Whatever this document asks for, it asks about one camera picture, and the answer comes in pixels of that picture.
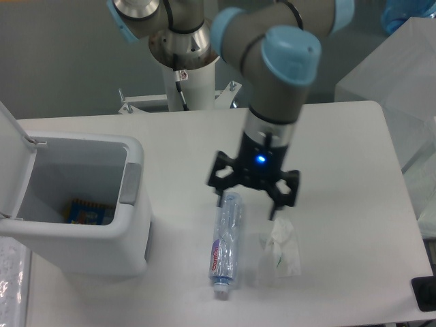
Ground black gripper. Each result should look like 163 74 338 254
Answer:
206 132 300 220

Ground white push-lid trash can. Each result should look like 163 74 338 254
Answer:
1 107 151 277

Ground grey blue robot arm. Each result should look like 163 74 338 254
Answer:
106 1 355 211

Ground crumpled white tissue paper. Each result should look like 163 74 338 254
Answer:
257 215 302 286

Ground crushed clear plastic bottle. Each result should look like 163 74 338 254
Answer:
208 192 243 300

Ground colourful snack packet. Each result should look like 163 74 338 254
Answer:
63 198 115 225

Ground black device at edge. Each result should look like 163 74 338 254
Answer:
411 276 436 312

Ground clear plastic sheet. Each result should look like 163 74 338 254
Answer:
1 237 31 326

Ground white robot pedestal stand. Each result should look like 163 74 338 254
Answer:
118 59 242 114

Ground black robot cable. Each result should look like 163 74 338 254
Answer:
172 53 190 112

